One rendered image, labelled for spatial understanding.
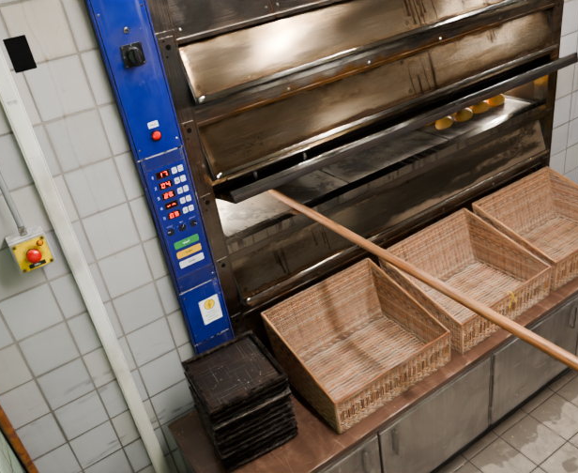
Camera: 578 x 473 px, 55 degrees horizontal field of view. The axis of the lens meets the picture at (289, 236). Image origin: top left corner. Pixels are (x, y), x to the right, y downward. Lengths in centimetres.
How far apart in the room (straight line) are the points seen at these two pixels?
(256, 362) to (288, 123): 84
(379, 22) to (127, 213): 113
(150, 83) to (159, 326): 84
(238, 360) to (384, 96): 114
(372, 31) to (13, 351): 162
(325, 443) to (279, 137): 108
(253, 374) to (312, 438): 34
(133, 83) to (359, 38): 85
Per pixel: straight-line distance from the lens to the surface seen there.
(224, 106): 188
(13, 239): 175
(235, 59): 188
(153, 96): 175
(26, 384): 203
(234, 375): 194
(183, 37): 181
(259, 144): 196
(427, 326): 231
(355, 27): 213
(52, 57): 169
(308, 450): 207
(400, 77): 232
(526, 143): 306
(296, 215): 215
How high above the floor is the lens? 218
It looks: 30 degrees down
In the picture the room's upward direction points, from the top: 10 degrees counter-clockwise
